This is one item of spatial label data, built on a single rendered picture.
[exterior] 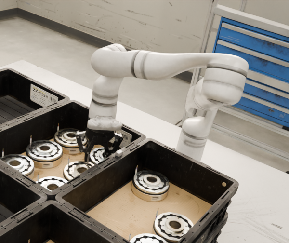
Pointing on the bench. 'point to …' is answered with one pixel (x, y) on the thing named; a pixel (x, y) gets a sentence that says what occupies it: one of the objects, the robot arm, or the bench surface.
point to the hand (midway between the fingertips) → (96, 158)
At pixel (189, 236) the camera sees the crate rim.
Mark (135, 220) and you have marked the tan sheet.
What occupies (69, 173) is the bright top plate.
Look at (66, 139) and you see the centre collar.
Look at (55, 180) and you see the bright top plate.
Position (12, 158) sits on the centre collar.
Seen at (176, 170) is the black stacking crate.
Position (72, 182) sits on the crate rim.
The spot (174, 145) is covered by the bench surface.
